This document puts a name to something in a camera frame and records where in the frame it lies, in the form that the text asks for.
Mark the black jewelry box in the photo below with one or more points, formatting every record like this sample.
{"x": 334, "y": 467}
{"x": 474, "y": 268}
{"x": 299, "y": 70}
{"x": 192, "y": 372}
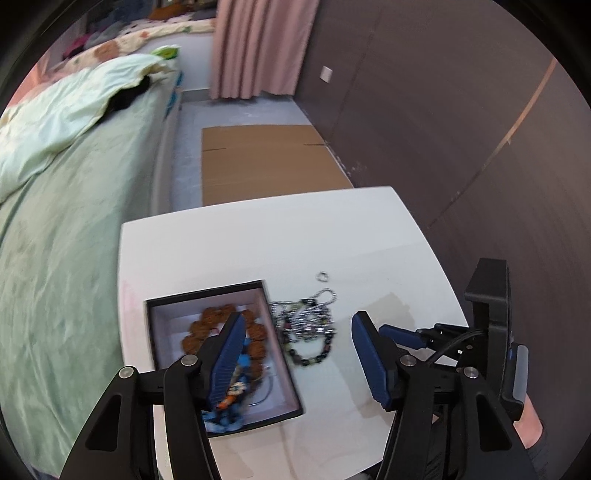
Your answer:
{"x": 161, "y": 323}

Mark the green bed with duvet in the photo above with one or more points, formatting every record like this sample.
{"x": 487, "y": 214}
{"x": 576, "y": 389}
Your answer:
{"x": 60, "y": 277}

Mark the magenta cloth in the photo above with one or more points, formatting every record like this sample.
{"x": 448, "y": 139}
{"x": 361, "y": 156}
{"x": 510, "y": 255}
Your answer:
{"x": 76, "y": 46}

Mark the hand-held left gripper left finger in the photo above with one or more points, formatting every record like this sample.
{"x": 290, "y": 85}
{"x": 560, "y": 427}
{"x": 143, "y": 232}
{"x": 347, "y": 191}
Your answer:
{"x": 226, "y": 364}

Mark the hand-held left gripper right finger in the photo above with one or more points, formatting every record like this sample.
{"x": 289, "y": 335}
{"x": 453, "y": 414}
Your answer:
{"x": 371, "y": 364}

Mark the dark cloth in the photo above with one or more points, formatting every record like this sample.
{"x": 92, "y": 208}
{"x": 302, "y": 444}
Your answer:
{"x": 127, "y": 99}

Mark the white table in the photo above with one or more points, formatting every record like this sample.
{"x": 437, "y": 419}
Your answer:
{"x": 323, "y": 230}

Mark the grey cloth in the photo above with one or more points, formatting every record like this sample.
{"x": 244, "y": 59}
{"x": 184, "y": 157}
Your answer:
{"x": 104, "y": 34}

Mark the flat cardboard sheet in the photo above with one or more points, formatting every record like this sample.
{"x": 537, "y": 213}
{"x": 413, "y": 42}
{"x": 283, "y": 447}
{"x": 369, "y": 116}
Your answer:
{"x": 268, "y": 161}

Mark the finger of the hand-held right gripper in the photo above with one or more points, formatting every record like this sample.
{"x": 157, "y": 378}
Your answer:
{"x": 445, "y": 330}
{"x": 401, "y": 336}

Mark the light green duvet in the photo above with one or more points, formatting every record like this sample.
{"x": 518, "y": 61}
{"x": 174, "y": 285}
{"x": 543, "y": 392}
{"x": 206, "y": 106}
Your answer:
{"x": 60, "y": 106}

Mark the person's right forearm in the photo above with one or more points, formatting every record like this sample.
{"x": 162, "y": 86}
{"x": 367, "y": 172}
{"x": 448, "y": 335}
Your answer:
{"x": 531, "y": 427}

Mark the white wall socket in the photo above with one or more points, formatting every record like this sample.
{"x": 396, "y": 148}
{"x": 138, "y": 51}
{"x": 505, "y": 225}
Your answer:
{"x": 326, "y": 74}

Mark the green tissue pack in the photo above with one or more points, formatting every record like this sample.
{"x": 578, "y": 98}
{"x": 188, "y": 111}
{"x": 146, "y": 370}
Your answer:
{"x": 166, "y": 52}

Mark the floral printed blanket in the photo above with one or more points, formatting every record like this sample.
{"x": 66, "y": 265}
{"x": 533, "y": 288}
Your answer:
{"x": 129, "y": 44}

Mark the pink curtain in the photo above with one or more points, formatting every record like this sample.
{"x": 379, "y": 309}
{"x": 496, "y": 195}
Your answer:
{"x": 258, "y": 46}

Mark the brown plush toy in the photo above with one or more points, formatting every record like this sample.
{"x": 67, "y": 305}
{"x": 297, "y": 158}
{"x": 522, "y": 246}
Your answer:
{"x": 171, "y": 11}

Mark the silver bangle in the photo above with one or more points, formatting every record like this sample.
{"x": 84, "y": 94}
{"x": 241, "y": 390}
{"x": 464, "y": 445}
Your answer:
{"x": 269, "y": 390}

